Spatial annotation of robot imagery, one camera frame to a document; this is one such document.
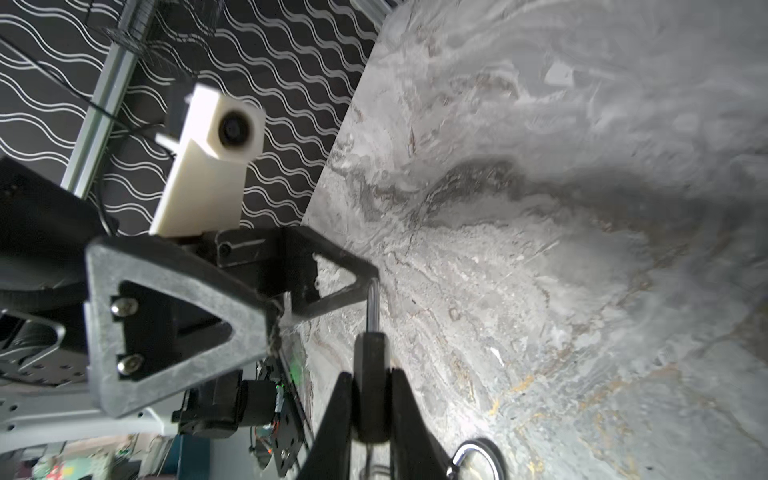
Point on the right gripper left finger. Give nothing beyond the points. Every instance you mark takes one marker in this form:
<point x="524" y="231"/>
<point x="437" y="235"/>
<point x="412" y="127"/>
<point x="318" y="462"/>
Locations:
<point x="329" y="457"/>

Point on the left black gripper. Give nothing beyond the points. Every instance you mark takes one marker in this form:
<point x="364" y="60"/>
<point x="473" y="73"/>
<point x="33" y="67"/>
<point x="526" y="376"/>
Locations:
<point x="162" y="318"/>

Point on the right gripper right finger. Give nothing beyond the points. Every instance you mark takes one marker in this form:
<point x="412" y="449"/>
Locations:
<point x="414" y="452"/>

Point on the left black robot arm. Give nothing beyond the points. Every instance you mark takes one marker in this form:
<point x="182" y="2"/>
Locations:
<point x="72" y="303"/>

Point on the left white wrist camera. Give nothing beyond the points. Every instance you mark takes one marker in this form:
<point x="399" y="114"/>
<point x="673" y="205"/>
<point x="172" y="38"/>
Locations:
<point x="220" y="138"/>

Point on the black wire mesh basket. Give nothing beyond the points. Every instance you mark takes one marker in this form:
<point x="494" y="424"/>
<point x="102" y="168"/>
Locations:
<point x="172" y="37"/>

